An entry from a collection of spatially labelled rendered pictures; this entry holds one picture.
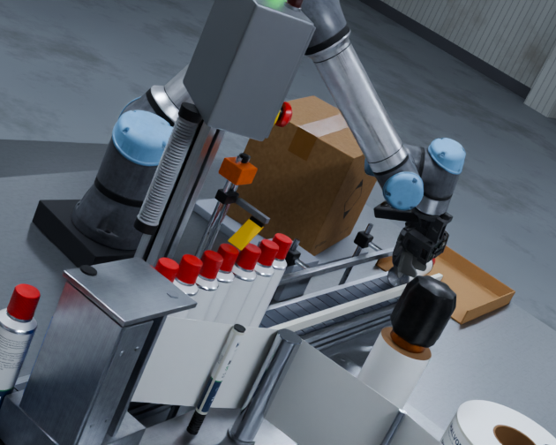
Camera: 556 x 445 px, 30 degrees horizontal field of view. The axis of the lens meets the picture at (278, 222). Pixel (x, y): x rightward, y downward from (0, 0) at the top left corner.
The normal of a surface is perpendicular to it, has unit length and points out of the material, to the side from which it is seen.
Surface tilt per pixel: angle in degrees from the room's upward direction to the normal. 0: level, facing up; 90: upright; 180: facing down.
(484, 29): 90
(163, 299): 0
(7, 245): 0
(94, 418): 90
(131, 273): 0
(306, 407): 90
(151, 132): 8
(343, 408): 90
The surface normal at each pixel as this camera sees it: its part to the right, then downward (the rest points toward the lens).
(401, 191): 0.00, 0.40
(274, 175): -0.41, 0.19
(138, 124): 0.39, -0.78
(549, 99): -0.65, 0.02
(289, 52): 0.29, 0.48
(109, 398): 0.73, 0.52
